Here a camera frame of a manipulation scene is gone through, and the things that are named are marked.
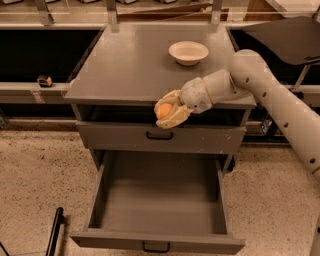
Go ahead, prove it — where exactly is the black tilted stand tray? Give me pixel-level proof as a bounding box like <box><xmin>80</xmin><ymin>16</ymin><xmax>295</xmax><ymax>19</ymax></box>
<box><xmin>242</xmin><ymin>16</ymin><xmax>320</xmax><ymax>65</ymax></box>

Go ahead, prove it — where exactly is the small black yellow object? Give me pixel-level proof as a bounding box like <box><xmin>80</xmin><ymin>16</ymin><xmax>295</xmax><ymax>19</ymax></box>
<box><xmin>37</xmin><ymin>75</ymin><xmax>53</xmax><ymax>87</ymax></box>

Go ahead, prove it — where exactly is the grey metal rail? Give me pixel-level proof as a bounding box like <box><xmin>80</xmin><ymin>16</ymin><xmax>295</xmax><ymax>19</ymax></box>
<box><xmin>0</xmin><ymin>82</ymin><xmax>71</xmax><ymax>104</ymax></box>

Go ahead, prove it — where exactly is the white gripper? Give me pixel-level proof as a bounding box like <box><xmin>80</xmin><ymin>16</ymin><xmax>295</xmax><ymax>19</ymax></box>
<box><xmin>154</xmin><ymin>78</ymin><xmax>212</xmax><ymax>129</ymax></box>

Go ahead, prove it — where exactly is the black lower drawer handle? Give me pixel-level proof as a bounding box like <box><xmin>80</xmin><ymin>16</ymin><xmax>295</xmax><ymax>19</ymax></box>
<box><xmin>142</xmin><ymin>241</ymin><xmax>171</xmax><ymax>253</ymax></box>

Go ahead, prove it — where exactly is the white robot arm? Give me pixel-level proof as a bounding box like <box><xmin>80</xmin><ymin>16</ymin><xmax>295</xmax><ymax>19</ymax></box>
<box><xmin>155</xmin><ymin>50</ymin><xmax>320</xmax><ymax>256</ymax></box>

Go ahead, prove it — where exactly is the black metal bar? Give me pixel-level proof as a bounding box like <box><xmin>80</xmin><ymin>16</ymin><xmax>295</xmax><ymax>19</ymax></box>
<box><xmin>45</xmin><ymin>207</ymin><xmax>64</xmax><ymax>256</ymax></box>

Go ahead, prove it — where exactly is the black drawer handle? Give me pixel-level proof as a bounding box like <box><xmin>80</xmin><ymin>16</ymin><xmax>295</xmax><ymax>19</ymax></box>
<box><xmin>145</xmin><ymin>131</ymin><xmax>174</xmax><ymax>140</ymax></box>
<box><xmin>142</xmin><ymin>241</ymin><xmax>171</xmax><ymax>253</ymax></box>

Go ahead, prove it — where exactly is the open grey lower drawer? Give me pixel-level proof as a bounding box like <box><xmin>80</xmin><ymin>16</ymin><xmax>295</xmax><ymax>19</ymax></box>
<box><xmin>70</xmin><ymin>151</ymin><xmax>245</xmax><ymax>255</ymax></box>

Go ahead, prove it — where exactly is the grey drawer cabinet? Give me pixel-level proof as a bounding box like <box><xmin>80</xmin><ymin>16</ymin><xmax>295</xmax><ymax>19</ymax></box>
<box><xmin>65</xmin><ymin>24</ymin><xmax>254</xmax><ymax>170</ymax></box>

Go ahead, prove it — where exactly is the orange fruit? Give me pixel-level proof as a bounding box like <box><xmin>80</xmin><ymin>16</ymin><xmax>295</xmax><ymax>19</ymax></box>
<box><xmin>156</xmin><ymin>103</ymin><xmax>173</xmax><ymax>120</ymax></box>

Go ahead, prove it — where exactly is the black upper drawer handle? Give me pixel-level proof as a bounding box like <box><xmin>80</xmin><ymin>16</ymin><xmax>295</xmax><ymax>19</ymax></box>
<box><xmin>145</xmin><ymin>131</ymin><xmax>174</xmax><ymax>140</ymax></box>

